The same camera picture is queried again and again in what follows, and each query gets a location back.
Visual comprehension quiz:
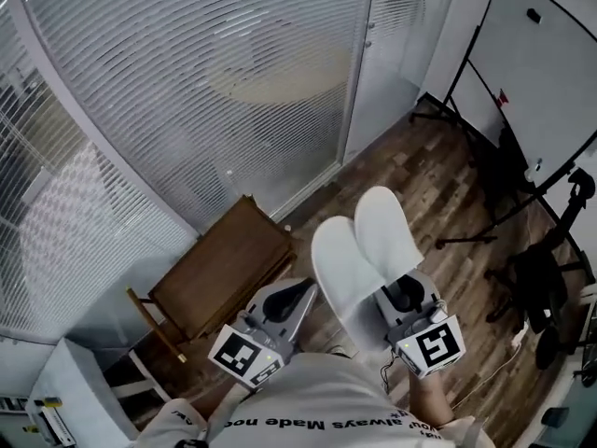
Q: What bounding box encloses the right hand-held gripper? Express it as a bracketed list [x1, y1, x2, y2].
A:
[375, 272, 467, 381]

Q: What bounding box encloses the person's left forearm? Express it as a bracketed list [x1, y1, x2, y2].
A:
[204, 385, 256, 438]

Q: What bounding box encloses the checkered board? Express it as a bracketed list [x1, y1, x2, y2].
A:
[18, 142, 132, 312]

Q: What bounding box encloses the wooden shelf rack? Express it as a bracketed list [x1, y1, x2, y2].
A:
[125, 194, 299, 363]

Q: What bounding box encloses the black office chair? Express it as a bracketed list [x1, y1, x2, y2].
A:
[535, 168, 597, 371]
[484, 243, 570, 335]

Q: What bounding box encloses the person's white t-shirt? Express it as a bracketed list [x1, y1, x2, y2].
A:
[134, 352, 495, 448]

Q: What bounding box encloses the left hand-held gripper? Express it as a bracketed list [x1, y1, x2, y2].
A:
[207, 277, 318, 392]

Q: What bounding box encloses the person's right forearm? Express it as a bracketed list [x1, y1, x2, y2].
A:
[408, 373, 456, 424]

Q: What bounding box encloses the whiteboard on black stand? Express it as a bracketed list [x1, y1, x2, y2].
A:
[409, 0, 597, 251]

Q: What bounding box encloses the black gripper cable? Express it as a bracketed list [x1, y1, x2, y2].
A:
[380, 361, 397, 394]

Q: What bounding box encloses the light grey table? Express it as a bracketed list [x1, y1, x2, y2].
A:
[25, 337, 174, 448]

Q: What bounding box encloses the white power strip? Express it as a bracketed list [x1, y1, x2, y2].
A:
[510, 322, 531, 349]

